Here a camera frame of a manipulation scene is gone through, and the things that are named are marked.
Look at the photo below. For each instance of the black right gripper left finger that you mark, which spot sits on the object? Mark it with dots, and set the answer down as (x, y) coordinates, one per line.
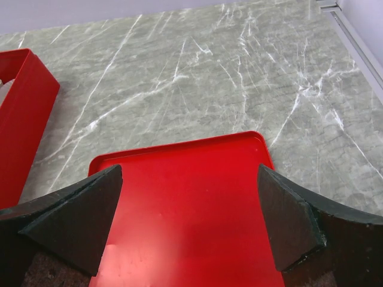
(58, 239)

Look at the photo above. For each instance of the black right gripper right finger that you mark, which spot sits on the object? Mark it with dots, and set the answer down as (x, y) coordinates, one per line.
(316, 241)

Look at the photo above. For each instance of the red box lid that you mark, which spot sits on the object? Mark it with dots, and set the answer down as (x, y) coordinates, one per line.
(189, 215)

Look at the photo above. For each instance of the red cookie box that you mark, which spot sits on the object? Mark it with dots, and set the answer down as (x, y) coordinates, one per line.
(24, 116)

